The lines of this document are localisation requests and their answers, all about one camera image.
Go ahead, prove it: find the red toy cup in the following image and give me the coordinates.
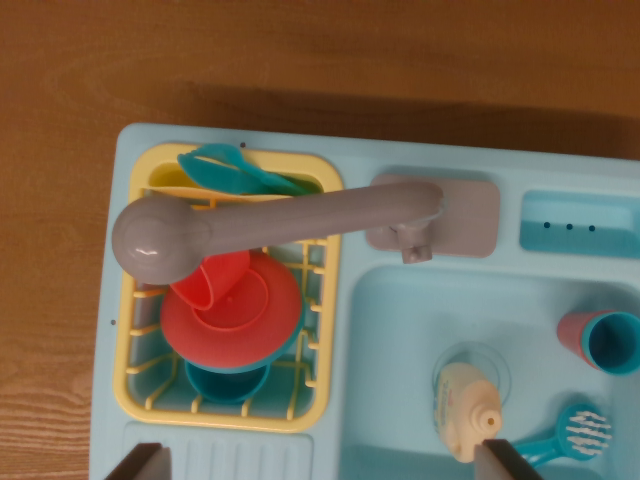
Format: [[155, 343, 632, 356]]
[[169, 249, 251, 309]]

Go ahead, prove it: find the teal toy tumbler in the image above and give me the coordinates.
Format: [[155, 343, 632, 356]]
[[579, 310, 640, 376]]

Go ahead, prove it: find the teal toy bowl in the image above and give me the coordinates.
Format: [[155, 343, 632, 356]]
[[184, 359, 271, 405]]

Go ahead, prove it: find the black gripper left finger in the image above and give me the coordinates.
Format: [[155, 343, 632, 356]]
[[103, 442, 173, 480]]

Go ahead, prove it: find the yellow plastic dish rack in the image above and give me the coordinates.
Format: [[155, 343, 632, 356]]
[[113, 142, 345, 434]]

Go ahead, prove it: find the red toy plate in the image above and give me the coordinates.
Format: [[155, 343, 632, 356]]
[[160, 249, 304, 371]]

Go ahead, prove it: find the teal dish brush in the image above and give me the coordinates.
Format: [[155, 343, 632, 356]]
[[512, 403, 612, 467]]

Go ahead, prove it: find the cream detergent bottle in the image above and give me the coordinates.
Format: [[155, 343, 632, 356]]
[[432, 360, 503, 464]]

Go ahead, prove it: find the grey toy faucet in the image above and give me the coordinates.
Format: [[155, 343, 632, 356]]
[[110, 180, 445, 286]]

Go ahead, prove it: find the light blue toy sink unit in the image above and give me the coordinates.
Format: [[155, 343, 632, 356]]
[[89, 123, 640, 480]]

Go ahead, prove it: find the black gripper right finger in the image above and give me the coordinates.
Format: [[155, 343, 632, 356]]
[[474, 438, 544, 480]]

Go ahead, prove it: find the grey faucet base plate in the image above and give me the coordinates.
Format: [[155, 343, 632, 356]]
[[364, 173, 501, 259]]

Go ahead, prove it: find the teal soap tray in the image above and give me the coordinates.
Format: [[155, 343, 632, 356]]
[[519, 189, 640, 259]]

